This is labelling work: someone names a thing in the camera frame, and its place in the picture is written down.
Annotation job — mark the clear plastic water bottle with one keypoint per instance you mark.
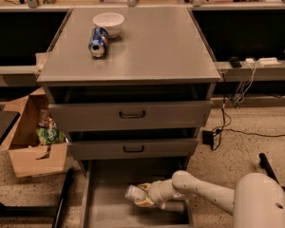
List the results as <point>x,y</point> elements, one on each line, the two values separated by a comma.
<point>135,193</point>

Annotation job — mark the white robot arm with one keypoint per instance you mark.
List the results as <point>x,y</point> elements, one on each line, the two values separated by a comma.
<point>257,201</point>

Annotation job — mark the grey middle drawer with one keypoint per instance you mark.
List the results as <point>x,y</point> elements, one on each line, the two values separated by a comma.
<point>134,149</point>

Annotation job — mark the grey open bottom drawer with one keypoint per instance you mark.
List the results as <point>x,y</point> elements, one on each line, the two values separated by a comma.
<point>104,204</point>

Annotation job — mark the grey drawer cabinet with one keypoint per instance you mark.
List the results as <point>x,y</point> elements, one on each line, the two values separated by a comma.
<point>157,57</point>

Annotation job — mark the grey top drawer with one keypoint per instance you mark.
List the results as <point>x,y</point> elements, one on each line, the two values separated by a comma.
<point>130,116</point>

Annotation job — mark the black power adapter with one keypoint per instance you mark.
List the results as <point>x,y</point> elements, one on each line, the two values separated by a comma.
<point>207,137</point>

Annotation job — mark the green snack bag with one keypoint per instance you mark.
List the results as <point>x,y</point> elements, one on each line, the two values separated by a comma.
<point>49,136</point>

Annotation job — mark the brown cardboard box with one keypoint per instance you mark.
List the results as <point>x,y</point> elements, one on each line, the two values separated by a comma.
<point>28,157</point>

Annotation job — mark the blue soda can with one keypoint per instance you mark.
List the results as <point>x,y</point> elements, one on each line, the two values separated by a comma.
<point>98,42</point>

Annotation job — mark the small black device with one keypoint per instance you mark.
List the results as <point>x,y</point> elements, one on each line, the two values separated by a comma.
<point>234,62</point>

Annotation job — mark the white ceramic bowl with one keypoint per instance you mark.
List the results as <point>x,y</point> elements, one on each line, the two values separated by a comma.
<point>112,22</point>

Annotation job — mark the white power strip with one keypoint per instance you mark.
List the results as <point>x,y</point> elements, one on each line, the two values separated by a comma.
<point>269,62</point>

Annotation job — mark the black left frame leg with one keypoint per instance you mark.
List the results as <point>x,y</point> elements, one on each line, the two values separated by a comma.
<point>63,199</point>

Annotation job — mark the black frame leg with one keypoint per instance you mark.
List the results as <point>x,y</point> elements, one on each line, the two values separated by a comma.
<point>264,163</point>
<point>63,199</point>

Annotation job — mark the black right frame leg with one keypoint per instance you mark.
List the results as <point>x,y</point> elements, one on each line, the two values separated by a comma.
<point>264,163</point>

